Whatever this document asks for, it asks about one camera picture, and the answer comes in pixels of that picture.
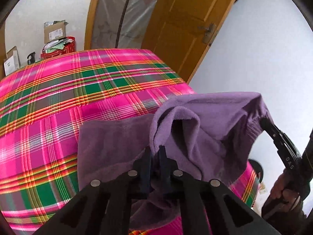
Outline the pink plaid bed sheet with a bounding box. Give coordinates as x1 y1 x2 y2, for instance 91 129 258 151
1 49 257 234

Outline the purple fleece garment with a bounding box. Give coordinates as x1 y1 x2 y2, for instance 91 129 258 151
77 92 271 230

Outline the red storage bin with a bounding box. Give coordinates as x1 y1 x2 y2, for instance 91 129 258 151
40 36 76 60

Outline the plastic wrapped mattress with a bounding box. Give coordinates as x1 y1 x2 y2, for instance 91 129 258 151
91 0 157 49

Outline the metal door handle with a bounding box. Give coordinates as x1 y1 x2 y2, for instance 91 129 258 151
198 23 216 44

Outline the wooden door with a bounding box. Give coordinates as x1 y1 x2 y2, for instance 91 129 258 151
141 0 236 83

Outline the small cardboard box left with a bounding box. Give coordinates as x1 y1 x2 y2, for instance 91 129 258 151
4 46 20 76

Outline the cardboard box on red bin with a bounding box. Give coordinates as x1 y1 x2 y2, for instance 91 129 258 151
43 20 68 44

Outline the person's right hand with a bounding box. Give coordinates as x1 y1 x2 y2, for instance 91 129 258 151
270 172 300 212

